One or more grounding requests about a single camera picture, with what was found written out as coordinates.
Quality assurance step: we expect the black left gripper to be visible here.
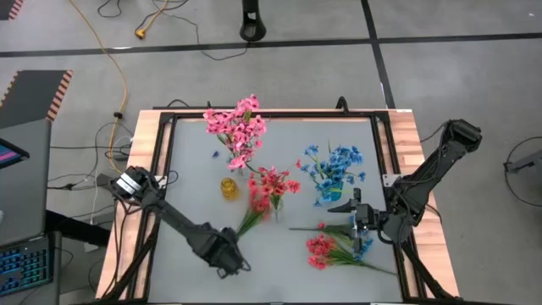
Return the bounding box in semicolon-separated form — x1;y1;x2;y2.
194;224;252;280

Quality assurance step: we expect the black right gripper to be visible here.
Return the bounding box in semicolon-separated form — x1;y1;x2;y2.
328;188;384;256

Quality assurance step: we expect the red artificial flower bunch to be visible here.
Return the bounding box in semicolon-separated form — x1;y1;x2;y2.
252;159;302;221
305;234;399;277
235;177;274;239

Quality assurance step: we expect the blue textured glass vase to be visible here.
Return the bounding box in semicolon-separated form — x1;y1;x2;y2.
319;181;345;203

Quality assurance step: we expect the yellow ribbed glass vase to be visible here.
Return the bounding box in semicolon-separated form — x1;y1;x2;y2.
220;177;241;202

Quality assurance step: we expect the tall clear glass vase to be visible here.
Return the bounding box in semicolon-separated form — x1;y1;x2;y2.
270;198;285;224

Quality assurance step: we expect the black diagonal support strut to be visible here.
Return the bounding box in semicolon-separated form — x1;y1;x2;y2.
100;211;162;302
391;241;452;302

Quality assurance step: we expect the black desk base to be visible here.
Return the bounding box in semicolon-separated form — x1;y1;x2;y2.
45;209;112;247

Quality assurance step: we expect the blue backlit keyboard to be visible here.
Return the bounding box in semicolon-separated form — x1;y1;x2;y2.
0;236;55;297

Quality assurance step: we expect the grey side desk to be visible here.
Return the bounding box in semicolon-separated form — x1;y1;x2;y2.
0;118;53;249

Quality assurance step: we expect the black pole base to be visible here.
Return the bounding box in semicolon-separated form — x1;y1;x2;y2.
239;0;268;42

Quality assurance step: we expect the computer monitor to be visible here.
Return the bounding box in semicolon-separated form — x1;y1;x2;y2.
0;137;30;170

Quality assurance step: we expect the black floor mat striped edge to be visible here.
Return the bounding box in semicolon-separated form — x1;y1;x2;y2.
0;69;75;129
0;0;25;21

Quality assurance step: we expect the black floor cable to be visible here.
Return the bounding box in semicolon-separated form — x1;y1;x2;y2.
143;0;249;61

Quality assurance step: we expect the long yellow extension cable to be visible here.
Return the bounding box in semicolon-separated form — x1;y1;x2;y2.
67;0;130;175

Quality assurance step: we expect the yellow cable with plug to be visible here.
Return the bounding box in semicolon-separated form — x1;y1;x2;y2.
134;0;170;40

